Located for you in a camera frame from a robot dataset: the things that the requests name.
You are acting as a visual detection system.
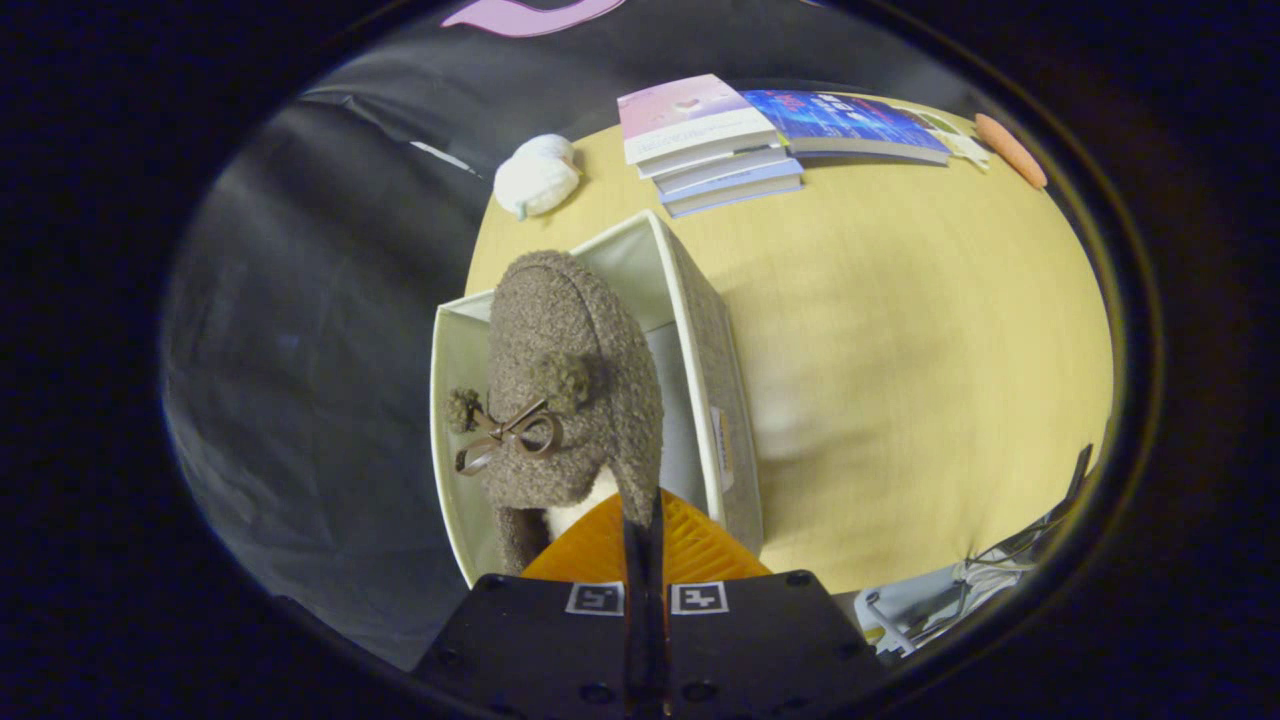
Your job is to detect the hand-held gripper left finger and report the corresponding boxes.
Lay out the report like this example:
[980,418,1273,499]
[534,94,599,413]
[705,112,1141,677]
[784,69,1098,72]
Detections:
[412,495,649,720]

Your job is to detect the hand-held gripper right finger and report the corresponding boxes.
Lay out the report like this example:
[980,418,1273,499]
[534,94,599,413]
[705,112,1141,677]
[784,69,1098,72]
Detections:
[646,487,889,720]

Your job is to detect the brown fuzzy slipper shoe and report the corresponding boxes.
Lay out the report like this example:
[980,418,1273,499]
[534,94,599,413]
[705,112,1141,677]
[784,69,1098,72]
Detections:
[447,250,666,578]

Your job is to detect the grey fabric storage box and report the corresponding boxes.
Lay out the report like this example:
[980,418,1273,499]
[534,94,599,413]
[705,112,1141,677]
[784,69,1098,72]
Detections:
[430,208,766,589]

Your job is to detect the black backdrop cloth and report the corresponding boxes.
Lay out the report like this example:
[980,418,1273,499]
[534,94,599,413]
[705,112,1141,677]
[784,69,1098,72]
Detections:
[162,0,961,671]

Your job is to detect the pale blue book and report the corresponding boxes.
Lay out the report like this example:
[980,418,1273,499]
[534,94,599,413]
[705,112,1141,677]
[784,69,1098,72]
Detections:
[664,178,805,219]
[655,157,803,203]

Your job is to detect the white round plush object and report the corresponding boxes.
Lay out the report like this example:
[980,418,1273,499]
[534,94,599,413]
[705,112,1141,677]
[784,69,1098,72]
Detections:
[493,133,582,220]

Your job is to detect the thin white book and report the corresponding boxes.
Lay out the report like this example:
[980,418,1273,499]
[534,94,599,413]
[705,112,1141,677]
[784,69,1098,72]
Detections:
[638,143,789,181]

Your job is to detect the dark blue cover book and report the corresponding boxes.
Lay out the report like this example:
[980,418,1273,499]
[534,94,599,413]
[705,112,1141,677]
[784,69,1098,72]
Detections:
[742,88,951,166]

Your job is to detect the pink cover book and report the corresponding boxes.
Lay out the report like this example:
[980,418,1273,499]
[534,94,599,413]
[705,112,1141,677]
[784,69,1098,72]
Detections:
[617,74,782,167]

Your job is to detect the orange carrot toy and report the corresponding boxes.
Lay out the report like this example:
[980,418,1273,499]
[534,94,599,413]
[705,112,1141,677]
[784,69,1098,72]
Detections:
[974,112,1049,190]

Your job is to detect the white plastic frame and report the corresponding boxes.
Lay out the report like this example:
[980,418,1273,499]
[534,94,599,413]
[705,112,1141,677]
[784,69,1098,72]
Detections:
[855,540,1061,656]

